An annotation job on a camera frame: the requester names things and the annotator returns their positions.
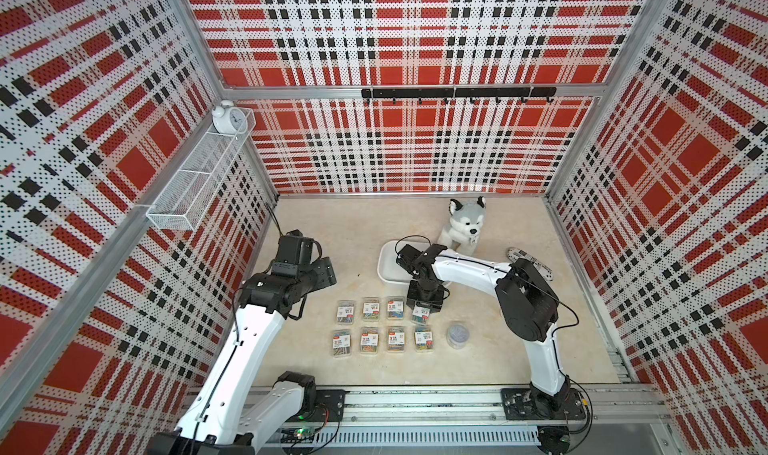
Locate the square paper clip box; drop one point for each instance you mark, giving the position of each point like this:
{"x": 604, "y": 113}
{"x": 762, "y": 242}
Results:
{"x": 423, "y": 339}

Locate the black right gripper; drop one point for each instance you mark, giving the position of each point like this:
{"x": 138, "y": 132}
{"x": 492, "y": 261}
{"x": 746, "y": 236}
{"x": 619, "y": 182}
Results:
{"x": 433, "y": 304}

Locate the round clear paper clip jar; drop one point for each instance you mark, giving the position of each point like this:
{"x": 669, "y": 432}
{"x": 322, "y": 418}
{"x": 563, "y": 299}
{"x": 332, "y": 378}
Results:
{"x": 457, "y": 335}

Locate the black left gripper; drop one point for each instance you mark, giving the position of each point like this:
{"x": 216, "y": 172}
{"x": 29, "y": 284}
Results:
{"x": 324, "y": 272}

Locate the white wire mesh shelf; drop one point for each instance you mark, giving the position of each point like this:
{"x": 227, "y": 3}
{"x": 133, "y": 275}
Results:
{"x": 186, "y": 198}

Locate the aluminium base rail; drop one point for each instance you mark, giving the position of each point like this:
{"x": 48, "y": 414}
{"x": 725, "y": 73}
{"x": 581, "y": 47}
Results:
{"x": 475, "y": 405}

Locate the green circuit board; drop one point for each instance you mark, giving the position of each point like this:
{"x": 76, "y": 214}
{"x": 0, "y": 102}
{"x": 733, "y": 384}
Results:
{"x": 297, "y": 435}

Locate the white plastic storage box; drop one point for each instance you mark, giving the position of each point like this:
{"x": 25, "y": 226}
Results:
{"x": 388, "y": 270}

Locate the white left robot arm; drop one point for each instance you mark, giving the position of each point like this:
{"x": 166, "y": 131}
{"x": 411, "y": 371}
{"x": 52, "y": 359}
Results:
{"x": 217, "y": 421}

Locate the white alarm clock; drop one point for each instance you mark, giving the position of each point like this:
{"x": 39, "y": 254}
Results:
{"x": 229, "y": 119}

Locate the grey white husky plush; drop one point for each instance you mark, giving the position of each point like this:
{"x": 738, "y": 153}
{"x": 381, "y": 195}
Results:
{"x": 462, "y": 230}

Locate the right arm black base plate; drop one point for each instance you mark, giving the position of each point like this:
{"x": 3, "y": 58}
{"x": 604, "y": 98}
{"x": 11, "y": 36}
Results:
{"x": 532, "y": 404}

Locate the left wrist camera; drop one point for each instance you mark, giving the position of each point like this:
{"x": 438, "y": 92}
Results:
{"x": 294, "y": 254}

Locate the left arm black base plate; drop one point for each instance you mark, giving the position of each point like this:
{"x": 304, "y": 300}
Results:
{"x": 328, "y": 406}

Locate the black hook rail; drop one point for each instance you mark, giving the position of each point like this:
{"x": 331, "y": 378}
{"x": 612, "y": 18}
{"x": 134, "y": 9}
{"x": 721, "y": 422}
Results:
{"x": 522, "y": 93}

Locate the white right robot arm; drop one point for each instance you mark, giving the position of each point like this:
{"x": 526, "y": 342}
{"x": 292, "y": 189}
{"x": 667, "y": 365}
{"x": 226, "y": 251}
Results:
{"x": 528, "y": 304}

